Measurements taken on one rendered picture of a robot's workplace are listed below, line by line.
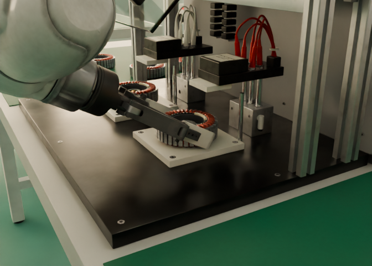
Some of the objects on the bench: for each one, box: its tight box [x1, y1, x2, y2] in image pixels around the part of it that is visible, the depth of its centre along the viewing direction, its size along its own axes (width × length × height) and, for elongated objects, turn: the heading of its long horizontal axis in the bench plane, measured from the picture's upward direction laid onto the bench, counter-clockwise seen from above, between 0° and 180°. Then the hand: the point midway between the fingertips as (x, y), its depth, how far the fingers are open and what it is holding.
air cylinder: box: [229, 97, 273, 137], centre depth 84 cm, size 5×8×6 cm
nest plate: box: [133, 128, 245, 168], centre depth 78 cm, size 15×15×1 cm
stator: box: [156, 109, 218, 148], centre depth 77 cm, size 11×11×4 cm
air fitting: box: [257, 115, 264, 132], centre depth 80 cm, size 1×1×3 cm
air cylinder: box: [173, 72, 205, 103], centre depth 103 cm, size 5×8×6 cm
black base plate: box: [18, 78, 369, 249], centre depth 89 cm, size 47×64×2 cm
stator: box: [119, 81, 158, 102], centre depth 96 cm, size 11×11×4 cm
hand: (186, 126), depth 77 cm, fingers open, 13 cm apart
